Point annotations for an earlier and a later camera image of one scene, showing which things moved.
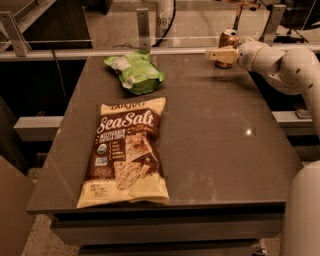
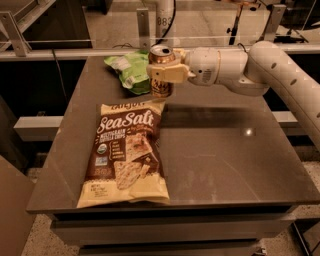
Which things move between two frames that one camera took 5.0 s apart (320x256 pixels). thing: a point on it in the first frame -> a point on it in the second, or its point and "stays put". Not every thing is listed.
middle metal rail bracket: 143,28 stays put
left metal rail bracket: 13,32 stays put
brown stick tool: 235,25 stays put
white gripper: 249,55 -> 202,65
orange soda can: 229,38 -> 159,55
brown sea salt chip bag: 126,163 stays put
